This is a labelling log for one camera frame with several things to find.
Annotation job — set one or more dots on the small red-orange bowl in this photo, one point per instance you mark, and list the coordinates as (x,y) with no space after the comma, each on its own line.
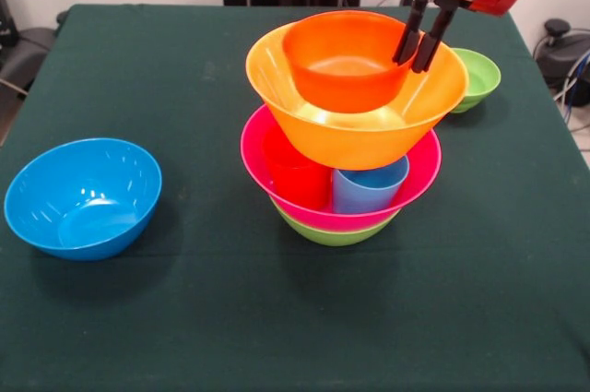
(345,87)

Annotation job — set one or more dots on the large pink bowl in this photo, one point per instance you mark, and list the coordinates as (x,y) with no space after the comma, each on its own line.
(415,166)

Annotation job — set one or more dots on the large orange bowl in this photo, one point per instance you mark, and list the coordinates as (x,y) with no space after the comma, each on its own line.
(345,143)

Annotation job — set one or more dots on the blue cup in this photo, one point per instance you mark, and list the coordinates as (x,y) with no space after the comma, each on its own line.
(364,193)

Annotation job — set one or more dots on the red cup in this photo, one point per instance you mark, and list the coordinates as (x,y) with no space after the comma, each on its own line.
(302,184)

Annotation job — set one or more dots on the large green bowl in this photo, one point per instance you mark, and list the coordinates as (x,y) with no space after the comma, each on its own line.
(336,237)

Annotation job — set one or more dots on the large blue bowl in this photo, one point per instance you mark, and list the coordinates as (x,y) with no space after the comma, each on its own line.
(83,198)

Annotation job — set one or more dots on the small green bowl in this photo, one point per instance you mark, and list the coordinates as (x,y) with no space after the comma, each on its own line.
(481,78)

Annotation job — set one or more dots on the dark green tablecloth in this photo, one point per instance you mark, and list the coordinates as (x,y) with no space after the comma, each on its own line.
(207,318)

